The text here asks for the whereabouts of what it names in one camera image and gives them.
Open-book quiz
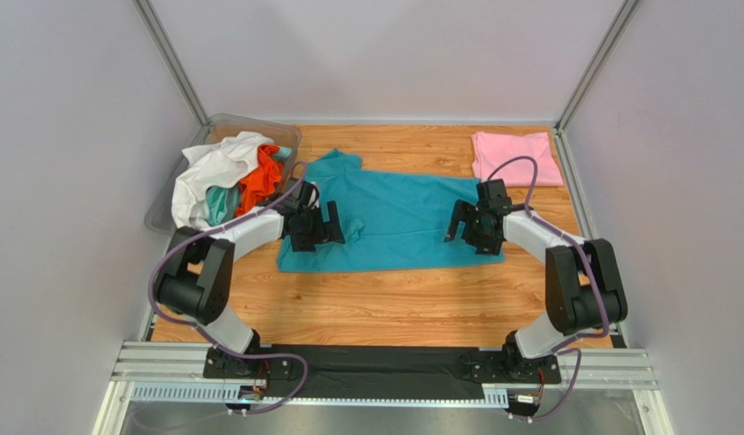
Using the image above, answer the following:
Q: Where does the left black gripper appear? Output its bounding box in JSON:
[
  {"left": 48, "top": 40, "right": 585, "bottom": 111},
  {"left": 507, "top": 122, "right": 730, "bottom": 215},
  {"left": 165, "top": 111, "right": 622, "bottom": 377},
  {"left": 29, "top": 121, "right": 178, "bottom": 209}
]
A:
[{"left": 292, "top": 200, "right": 345, "bottom": 252}]

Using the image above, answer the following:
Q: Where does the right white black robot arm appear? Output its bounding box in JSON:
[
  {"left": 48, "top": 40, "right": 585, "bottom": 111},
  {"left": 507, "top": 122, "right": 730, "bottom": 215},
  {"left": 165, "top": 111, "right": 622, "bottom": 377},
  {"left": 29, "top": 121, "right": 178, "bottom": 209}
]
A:
[{"left": 444, "top": 179, "right": 628, "bottom": 380}]

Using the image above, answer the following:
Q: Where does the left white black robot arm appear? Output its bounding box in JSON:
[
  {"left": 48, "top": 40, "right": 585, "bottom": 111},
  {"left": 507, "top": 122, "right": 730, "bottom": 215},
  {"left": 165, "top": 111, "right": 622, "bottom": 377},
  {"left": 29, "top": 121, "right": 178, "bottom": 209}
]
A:
[{"left": 148, "top": 179, "right": 345, "bottom": 377}]

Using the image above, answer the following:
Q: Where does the folded pink t shirt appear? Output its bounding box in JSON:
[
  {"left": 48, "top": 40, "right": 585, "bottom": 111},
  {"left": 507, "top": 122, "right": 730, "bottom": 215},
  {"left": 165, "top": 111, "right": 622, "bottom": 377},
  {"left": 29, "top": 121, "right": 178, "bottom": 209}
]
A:
[{"left": 470, "top": 130, "right": 565, "bottom": 190}]

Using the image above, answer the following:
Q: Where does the orange t shirt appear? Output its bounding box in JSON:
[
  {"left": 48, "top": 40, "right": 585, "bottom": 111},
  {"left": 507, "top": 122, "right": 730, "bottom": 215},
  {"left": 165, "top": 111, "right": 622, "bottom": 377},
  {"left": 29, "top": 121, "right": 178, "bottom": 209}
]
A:
[{"left": 234, "top": 144, "right": 284, "bottom": 218}]

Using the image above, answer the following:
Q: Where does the light teal t shirt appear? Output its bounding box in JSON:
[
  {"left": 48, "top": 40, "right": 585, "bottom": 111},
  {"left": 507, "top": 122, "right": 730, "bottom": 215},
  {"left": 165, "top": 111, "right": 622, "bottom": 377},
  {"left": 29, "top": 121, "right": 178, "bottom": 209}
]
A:
[{"left": 206, "top": 186, "right": 241, "bottom": 227}]

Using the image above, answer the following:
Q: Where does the white t shirt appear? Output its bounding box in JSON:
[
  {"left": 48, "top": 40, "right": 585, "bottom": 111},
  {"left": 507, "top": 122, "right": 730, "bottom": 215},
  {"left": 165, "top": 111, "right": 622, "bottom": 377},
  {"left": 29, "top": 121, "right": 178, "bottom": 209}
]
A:
[{"left": 170, "top": 131, "right": 275, "bottom": 230}]

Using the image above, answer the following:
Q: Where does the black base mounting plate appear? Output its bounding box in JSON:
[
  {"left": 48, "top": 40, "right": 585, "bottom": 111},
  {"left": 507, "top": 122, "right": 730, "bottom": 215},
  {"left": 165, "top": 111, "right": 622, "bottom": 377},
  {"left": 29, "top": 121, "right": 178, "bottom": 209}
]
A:
[{"left": 203, "top": 344, "right": 562, "bottom": 400}]

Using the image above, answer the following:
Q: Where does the clear plastic bin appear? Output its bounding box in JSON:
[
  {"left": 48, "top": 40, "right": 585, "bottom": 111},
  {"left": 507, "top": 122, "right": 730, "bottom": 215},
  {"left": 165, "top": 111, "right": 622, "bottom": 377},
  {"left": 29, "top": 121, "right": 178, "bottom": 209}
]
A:
[{"left": 144, "top": 113, "right": 302, "bottom": 235}]

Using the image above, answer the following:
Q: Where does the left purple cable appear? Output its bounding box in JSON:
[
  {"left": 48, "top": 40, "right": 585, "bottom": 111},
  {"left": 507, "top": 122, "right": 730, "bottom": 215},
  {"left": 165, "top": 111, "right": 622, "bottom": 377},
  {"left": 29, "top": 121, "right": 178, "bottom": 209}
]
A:
[{"left": 148, "top": 159, "right": 311, "bottom": 429}]

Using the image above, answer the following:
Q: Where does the aluminium front rail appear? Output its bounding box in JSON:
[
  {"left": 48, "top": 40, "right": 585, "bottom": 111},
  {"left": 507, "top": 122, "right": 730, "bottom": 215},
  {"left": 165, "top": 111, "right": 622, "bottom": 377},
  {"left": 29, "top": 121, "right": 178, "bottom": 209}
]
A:
[{"left": 111, "top": 342, "right": 658, "bottom": 408}]

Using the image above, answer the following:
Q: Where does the right aluminium frame post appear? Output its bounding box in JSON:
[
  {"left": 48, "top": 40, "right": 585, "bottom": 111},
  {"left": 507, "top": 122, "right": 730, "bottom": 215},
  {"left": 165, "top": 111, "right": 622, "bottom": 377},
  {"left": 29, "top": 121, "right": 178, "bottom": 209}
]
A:
[{"left": 556, "top": 0, "right": 642, "bottom": 134}]

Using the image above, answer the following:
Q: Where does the aluminium frame post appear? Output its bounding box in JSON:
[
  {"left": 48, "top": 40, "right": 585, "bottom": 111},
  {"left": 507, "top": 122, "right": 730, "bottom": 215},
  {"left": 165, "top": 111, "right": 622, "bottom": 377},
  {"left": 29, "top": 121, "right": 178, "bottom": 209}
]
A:
[
  {"left": 556, "top": 0, "right": 642, "bottom": 134},
  {"left": 132, "top": 0, "right": 208, "bottom": 126}
]

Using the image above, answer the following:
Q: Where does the left aluminium frame post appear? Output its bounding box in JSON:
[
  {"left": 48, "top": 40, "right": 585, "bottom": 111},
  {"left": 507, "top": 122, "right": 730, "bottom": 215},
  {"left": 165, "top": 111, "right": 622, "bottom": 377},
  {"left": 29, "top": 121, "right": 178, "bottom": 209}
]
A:
[{"left": 132, "top": 0, "right": 208, "bottom": 126}]

